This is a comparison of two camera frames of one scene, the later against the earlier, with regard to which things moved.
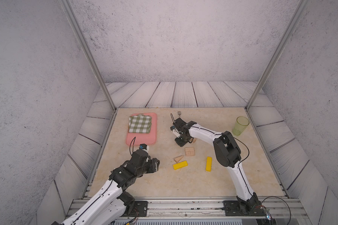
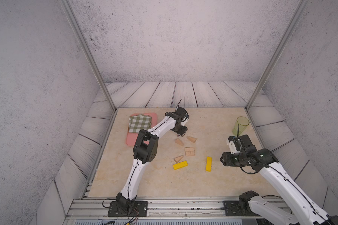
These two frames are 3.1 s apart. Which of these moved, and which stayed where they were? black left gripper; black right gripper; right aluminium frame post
Moved: black left gripper; black right gripper
Stayed: right aluminium frame post
